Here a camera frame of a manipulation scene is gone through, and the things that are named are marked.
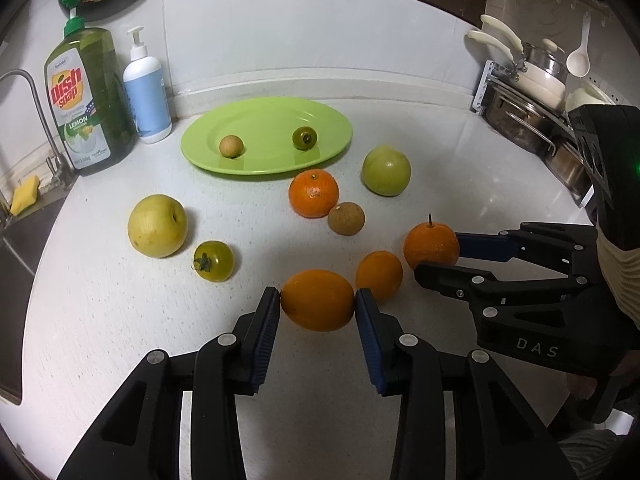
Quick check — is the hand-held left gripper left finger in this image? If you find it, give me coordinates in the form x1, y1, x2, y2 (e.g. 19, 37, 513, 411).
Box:
70, 286, 282, 480

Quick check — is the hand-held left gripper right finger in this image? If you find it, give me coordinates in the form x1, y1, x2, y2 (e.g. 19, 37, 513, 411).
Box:
354, 287, 576, 480

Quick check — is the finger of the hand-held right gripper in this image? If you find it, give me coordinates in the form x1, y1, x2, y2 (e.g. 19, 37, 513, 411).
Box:
455, 222, 599, 277
414, 260, 592, 319

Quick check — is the orange with dark stem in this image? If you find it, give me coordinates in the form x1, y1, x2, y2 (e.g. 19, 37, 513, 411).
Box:
403, 214, 460, 271

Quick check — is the large oval orange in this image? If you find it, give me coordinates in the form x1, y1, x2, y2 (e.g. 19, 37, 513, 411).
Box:
281, 269, 356, 332

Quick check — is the small orange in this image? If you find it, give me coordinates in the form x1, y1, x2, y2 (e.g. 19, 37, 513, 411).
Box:
355, 250, 404, 302

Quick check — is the large green tomato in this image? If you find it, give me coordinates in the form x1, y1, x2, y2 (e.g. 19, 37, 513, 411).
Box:
193, 240, 236, 283

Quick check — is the brown round fruit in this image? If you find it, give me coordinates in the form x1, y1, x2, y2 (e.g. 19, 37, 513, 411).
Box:
328, 201, 366, 236

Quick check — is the mandarin with green stem spot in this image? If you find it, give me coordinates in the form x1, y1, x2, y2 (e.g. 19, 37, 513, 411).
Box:
288, 169, 340, 219

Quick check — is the yellow pear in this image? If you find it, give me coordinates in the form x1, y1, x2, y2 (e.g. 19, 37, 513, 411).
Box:
127, 194, 189, 259

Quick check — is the green plate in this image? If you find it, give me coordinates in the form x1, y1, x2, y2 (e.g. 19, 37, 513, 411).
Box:
180, 98, 354, 177

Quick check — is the person's right hand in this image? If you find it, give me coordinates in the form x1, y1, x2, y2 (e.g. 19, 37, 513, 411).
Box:
567, 376, 598, 402

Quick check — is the small steel pot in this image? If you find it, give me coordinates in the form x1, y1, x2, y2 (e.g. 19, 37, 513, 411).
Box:
545, 135, 594, 197

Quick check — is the green apple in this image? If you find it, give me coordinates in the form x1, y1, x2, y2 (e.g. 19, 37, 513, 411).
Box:
362, 145, 412, 197

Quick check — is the large steel pot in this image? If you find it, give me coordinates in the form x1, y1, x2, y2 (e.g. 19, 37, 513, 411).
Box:
487, 82, 566, 155

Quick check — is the striped grey clothing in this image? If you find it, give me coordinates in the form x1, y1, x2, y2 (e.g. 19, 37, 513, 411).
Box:
552, 427, 628, 480

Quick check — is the white pot rack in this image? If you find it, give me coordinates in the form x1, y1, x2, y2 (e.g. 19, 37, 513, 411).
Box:
472, 60, 502, 113

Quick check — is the small green tomato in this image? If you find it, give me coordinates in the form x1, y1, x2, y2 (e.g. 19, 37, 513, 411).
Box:
292, 126, 319, 151

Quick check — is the white ladle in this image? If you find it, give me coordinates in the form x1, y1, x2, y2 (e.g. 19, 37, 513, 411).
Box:
566, 15, 592, 78

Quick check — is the kitchen sink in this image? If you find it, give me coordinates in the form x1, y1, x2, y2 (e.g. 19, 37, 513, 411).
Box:
0, 195, 66, 406

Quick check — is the white and blue pump bottle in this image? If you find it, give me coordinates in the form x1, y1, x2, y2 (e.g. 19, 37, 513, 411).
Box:
122, 26, 173, 145

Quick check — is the yellow sponge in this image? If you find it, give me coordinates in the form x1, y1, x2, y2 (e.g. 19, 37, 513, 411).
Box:
10, 175, 41, 216

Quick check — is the green dish soap bottle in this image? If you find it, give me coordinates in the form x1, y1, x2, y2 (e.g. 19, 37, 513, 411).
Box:
44, 0, 138, 177

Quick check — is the metal faucet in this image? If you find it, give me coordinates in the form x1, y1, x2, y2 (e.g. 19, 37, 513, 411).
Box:
0, 70, 76, 193

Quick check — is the white pot with handle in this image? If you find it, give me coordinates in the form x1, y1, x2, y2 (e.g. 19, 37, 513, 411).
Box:
467, 29, 568, 112

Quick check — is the white pan handle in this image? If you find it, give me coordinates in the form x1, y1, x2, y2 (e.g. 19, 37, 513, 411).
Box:
481, 15, 526, 53

